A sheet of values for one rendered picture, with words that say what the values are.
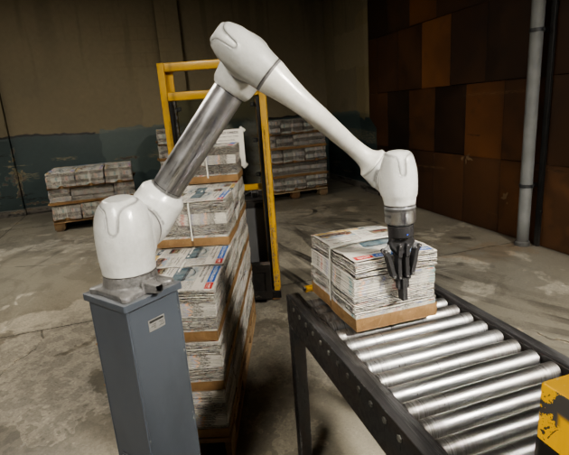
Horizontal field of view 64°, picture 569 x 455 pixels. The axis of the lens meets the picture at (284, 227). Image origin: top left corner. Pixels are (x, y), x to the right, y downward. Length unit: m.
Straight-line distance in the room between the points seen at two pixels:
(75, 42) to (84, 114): 1.16
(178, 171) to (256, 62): 0.44
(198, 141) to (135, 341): 0.62
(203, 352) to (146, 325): 0.59
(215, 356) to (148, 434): 0.52
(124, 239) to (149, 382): 0.43
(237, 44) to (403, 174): 0.56
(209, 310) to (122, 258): 0.61
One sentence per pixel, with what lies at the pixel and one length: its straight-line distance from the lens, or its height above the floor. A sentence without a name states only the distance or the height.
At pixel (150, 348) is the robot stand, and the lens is 1.42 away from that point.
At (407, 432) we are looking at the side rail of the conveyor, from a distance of 1.09.
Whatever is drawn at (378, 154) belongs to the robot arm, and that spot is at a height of 1.33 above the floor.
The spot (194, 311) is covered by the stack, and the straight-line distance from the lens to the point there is 1.85.
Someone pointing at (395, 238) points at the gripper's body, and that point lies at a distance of 1.35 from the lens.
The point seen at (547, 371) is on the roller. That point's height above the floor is 0.79.
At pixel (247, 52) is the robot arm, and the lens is 1.25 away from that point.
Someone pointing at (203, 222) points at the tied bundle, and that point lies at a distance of 2.32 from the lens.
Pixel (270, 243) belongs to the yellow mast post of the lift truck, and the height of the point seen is 0.48.
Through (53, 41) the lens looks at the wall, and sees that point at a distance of 8.89.
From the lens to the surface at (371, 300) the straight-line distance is 1.42.
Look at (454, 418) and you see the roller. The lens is 1.15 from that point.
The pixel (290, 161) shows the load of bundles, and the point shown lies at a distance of 7.46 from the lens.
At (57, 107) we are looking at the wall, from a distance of 8.82.
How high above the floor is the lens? 1.49
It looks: 15 degrees down
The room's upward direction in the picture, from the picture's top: 4 degrees counter-clockwise
